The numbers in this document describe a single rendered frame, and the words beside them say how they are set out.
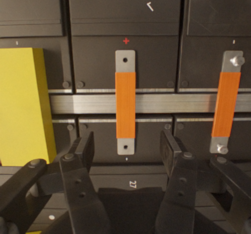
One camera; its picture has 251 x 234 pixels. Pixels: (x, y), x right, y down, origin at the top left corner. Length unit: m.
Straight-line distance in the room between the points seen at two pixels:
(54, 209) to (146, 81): 0.26
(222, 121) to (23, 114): 0.28
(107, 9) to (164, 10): 0.07
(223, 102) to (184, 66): 0.08
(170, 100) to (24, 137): 0.21
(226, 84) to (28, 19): 0.27
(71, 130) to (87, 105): 0.04
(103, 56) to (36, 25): 0.09
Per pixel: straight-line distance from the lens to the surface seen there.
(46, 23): 0.26
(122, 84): 0.24
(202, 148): 0.31
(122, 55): 0.24
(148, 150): 0.29
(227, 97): 0.29
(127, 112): 0.25
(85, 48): 0.25
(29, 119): 0.26
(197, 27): 0.26
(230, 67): 0.28
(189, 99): 0.28
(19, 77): 0.25
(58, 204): 0.36
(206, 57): 0.27
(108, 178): 0.30
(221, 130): 0.30
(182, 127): 0.28
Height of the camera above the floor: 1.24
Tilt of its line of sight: 73 degrees down
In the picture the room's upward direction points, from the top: 178 degrees clockwise
